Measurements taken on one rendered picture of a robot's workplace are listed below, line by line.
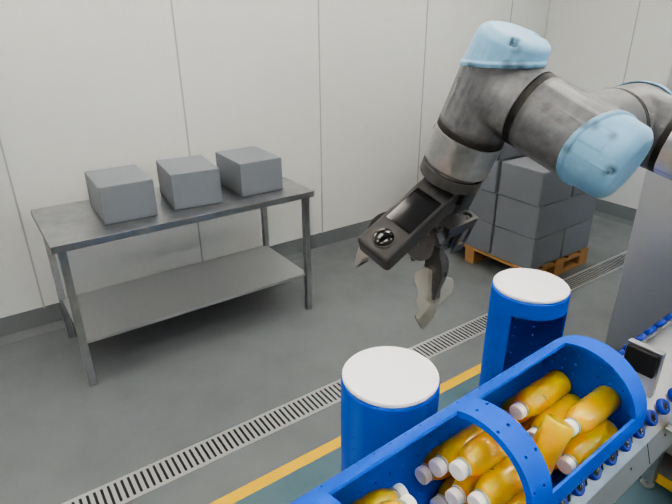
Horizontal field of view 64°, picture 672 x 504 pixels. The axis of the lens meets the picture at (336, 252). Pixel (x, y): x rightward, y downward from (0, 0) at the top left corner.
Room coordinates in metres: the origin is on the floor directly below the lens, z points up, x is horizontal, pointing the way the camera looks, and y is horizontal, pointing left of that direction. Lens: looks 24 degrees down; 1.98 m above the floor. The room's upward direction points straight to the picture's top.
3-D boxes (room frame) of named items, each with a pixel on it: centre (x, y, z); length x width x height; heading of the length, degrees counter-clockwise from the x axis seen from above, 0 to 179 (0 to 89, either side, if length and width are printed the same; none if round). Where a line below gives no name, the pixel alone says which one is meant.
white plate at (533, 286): (1.80, -0.74, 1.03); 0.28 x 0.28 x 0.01
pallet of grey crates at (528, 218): (4.41, -1.48, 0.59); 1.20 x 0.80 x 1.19; 35
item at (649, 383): (1.31, -0.91, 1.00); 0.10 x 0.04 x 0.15; 38
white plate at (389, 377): (1.26, -0.15, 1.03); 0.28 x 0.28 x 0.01
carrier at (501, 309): (1.80, -0.74, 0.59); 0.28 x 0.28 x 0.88
